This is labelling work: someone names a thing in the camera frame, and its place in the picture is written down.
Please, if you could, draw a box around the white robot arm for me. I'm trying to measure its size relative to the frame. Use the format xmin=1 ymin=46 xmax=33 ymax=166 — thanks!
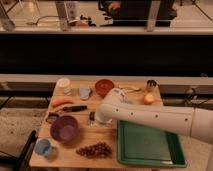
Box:
xmin=96 ymin=88 xmax=213 ymax=144

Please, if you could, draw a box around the green plastic tray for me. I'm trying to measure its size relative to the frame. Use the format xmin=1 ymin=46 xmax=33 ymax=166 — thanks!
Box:
xmin=117 ymin=121 xmax=187 ymax=168

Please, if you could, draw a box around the red bowl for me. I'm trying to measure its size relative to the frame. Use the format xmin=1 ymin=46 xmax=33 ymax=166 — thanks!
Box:
xmin=95 ymin=79 xmax=115 ymax=97

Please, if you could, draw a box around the grey blue computer mouse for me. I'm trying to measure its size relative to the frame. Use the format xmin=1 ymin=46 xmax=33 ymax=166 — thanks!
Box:
xmin=79 ymin=86 xmax=91 ymax=100

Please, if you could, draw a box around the black rectangular block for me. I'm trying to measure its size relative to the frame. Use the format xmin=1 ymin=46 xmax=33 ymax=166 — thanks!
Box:
xmin=89 ymin=112 xmax=95 ymax=125

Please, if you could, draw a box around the small metal cup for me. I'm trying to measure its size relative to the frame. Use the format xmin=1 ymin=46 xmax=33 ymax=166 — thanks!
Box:
xmin=146 ymin=80 xmax=157 ymax=92

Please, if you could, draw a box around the white lidded jar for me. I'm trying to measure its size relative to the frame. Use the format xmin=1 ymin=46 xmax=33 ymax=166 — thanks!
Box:
xmin=56 ymin=78 xmax=71 ymax=95

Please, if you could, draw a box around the yellow apple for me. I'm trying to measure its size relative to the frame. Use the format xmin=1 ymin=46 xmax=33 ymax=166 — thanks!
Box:
xmin=143 ymin=93 xmax=155 ymax=105

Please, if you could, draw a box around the orange carrot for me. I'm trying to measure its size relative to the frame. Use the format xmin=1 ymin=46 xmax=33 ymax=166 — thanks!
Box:
xmin=51 ymin=99 xmax=73 ymax=107

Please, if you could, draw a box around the purple bowl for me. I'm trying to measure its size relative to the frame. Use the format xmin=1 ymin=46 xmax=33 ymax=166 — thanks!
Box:
xmin=50 ymin=115 xmax=78 ymax=143

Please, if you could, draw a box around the small black measuring cup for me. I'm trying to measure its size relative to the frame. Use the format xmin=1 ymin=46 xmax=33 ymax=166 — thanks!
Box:
xmin=45 ymin=112 xmax=59 ymax=124

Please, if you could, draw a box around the bunch of red grapes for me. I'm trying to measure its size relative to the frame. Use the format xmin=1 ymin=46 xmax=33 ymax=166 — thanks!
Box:
xmin=76 ymin=142 xmax=112 ymax=158

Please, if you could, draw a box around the light blue mug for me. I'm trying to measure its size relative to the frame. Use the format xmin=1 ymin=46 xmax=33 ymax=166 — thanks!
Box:
xmin=34 ymin=139 xmax=52 ymax=157

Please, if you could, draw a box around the black stand leg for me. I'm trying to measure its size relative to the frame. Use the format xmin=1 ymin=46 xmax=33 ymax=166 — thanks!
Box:
xmin=13 ymin=130 xmax=37 ymax=171

